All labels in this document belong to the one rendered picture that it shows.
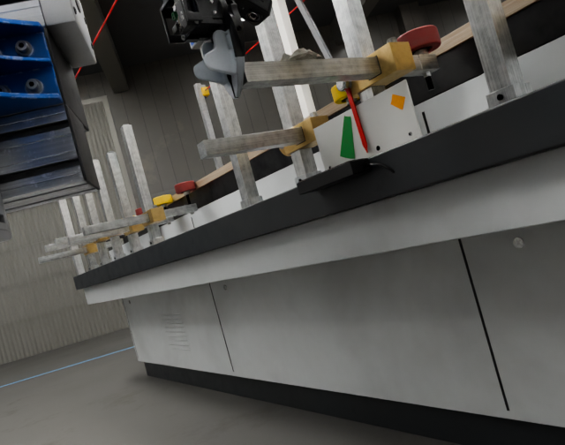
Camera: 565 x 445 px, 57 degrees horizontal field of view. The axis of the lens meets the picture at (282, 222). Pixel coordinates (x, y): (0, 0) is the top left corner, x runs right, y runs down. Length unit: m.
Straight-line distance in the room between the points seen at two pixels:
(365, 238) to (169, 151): 6.29
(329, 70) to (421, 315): 0.67
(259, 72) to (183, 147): 6.49
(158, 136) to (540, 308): 6.54
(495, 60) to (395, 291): 0.69
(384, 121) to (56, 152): 0.56
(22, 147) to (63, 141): 0.04
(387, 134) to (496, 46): 0.24
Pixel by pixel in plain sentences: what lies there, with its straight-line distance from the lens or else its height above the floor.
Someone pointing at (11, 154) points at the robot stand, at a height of 0.77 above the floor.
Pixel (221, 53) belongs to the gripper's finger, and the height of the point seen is 0.87.
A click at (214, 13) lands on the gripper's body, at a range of 0.78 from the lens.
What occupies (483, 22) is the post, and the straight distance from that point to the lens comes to 0.85.
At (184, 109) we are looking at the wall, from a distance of 7.40.
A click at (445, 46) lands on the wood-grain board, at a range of 1.15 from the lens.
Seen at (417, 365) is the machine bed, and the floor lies 0.21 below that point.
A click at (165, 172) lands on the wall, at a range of 7.21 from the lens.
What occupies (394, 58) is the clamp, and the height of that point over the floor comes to 0.84.
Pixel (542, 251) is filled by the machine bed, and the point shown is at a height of 0.45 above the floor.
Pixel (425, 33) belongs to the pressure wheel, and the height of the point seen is 0.89.
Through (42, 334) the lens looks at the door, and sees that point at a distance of 7.36.
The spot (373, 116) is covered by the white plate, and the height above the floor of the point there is 0.77.
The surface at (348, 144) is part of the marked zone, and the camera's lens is 1.03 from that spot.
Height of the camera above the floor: 0.60
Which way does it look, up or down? 1 degrees up
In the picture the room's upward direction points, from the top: 16 degrees counter-clockwise
